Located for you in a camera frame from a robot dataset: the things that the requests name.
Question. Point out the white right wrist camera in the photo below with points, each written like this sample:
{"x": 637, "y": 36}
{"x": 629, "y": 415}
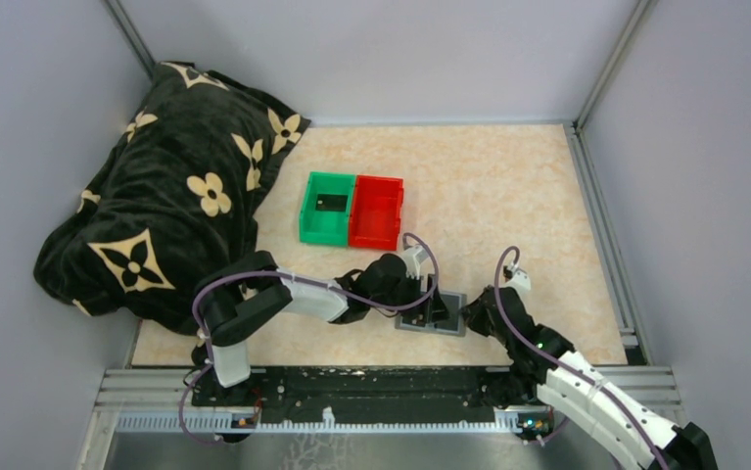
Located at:
{"x": 516, "y": 278}

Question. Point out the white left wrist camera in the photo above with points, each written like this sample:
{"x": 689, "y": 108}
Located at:
{"x": 413, "y": 258}

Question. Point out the slotted grey cable duct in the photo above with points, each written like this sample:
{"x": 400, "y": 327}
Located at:
{"x": 204, "y": 423}

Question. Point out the grey leather card holder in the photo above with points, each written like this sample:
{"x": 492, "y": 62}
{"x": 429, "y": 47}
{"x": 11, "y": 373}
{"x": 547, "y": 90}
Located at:
{"x": 412, "y": 320}

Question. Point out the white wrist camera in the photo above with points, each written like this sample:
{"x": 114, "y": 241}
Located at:
{"x": 516, "y": 278}
{"x": 413, "y": 258}

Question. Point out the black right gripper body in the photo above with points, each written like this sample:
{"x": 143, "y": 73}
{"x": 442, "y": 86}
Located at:
{"x": 500, "y": 336}

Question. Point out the grey credit card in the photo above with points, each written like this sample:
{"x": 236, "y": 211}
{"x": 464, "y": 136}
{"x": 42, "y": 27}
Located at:
{"x": 331, "y": 202}

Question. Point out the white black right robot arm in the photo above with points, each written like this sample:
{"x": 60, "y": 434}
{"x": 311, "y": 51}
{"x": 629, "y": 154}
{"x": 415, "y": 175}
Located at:
{"x": 547, "y": 368}

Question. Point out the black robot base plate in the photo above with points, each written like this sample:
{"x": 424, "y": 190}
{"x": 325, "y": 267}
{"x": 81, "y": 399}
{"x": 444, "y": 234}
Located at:
{"x": 372, "y": 395}

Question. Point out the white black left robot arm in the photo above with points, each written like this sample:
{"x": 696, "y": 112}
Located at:
{"x": 233, "y": 303}

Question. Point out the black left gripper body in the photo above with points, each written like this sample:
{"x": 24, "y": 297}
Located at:
{"x": 406, "y": 292}

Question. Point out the red plastic bin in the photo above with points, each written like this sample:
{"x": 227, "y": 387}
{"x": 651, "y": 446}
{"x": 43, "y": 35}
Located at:
{"x": 375, "y": 218}

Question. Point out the black floral plush blanket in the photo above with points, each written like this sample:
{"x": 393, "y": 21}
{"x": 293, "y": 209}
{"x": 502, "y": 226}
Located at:
{"x": 175, "y": 200}

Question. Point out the green plastic bin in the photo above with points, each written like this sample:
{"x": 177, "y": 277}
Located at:
{"x": 325, "y": 213}

